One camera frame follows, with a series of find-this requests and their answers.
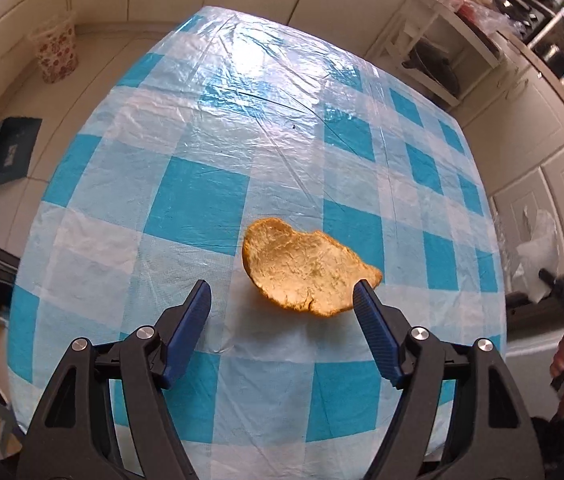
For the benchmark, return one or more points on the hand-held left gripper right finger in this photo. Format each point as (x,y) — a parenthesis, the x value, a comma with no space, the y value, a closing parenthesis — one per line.
(374,330)

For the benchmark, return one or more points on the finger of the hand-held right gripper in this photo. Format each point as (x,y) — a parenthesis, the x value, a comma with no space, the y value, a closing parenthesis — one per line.
(559,287)

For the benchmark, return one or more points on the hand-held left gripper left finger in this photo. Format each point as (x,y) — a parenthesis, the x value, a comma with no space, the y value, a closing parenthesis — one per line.
(189,330)

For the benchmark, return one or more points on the wide orange peel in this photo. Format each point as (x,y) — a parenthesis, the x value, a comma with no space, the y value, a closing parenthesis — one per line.
(302,265)

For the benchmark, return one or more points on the floral waste bin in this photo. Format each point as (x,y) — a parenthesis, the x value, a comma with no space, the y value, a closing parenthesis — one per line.
(57,50)

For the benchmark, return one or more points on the cream cabinet with drawers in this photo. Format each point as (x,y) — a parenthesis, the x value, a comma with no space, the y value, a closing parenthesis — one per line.
(552,170)

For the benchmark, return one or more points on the blue white checked tablecloth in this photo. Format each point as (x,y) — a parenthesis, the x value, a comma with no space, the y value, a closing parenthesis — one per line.
(202,200)

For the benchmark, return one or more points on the black frying pan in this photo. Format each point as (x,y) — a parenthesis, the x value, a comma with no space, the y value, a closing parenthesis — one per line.
(434,67)

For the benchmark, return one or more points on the white shelf rack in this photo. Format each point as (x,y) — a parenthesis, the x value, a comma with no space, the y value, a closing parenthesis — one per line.
(462,30)

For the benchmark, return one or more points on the red and clear plastic bag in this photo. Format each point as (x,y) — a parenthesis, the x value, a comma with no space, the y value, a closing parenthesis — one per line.
(482,15)

